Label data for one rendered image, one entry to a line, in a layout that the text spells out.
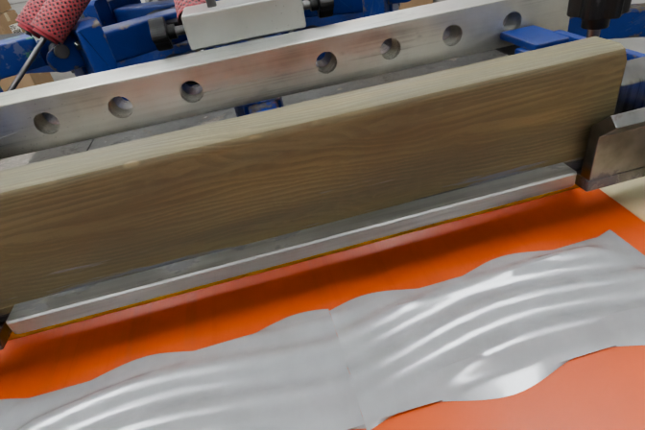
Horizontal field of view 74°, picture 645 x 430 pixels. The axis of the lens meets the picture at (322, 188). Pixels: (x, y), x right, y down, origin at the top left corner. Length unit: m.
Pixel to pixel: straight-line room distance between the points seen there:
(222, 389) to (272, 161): 0.11
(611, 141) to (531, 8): 0.27
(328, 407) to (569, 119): 0.20
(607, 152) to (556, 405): 0.15
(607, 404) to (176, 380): 0.19
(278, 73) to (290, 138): 0.23
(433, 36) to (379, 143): 0.27
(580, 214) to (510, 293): 0.10
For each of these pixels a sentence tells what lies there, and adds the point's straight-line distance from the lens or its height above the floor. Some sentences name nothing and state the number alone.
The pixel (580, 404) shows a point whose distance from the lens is 0.23.
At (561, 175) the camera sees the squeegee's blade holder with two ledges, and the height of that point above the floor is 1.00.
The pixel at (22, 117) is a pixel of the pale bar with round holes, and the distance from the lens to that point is 0.48.
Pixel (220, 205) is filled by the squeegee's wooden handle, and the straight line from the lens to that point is 0.23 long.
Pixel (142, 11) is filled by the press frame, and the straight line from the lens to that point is 1.16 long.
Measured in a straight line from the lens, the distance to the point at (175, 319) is 0.28.
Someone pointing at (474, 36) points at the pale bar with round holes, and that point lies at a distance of 0.50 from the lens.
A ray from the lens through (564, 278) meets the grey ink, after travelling 0.27.
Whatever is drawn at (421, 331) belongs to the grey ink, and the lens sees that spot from 0.23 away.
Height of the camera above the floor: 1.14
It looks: 33 degrees down
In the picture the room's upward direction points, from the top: 10 degrees counter-clockwise
